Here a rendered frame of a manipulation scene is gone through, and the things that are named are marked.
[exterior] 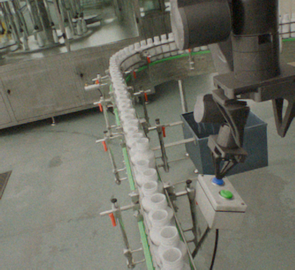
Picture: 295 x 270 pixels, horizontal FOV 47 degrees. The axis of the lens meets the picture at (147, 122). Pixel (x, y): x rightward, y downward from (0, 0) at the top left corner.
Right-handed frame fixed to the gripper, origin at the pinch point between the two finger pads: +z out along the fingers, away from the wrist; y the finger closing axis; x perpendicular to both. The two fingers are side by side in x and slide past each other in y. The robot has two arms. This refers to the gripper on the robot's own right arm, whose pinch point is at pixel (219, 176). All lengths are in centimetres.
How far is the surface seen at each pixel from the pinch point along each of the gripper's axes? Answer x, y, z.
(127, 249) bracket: -19.9, -3.2, 27.0
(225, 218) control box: -0.6, 9.8, 5.9
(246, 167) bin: 41, -54, 25
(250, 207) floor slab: 89, -113, 87
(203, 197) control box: -3.9, 2.4, 5.1
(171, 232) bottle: -16.2, 17.7, 3.8
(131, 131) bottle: -18.8, -31.6, 3.2
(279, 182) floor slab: 119, -132, 76
